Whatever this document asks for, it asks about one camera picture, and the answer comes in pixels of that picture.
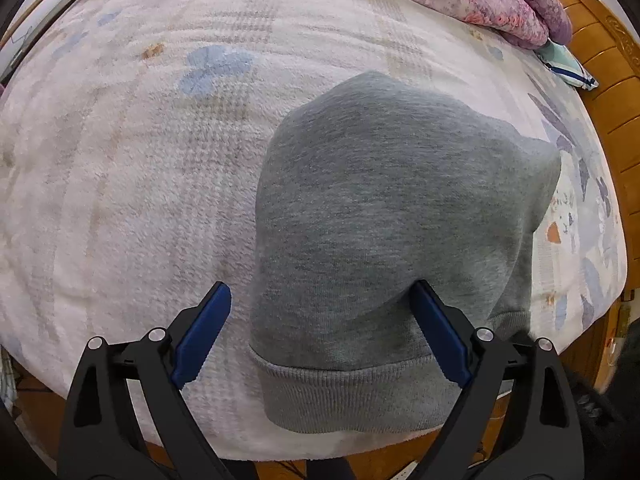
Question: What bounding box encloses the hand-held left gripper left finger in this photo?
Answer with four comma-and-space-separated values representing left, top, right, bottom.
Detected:
57, 281, 251, 480

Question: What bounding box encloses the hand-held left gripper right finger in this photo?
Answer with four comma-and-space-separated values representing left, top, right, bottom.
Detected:
410, 280, 586, 480

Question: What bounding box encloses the grey zip hoodie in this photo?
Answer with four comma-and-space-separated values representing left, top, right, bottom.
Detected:
247, 71, 563, 436

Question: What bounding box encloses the floral bed blanket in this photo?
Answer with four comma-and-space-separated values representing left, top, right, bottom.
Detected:
0, 0, 628, 461

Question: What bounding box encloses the wooden bed headboard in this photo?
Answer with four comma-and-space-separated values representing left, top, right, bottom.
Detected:
532, 0, 640, 391

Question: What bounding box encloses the blue trimmed pillow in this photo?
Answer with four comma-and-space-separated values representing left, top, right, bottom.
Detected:
537, 40, 599, 91

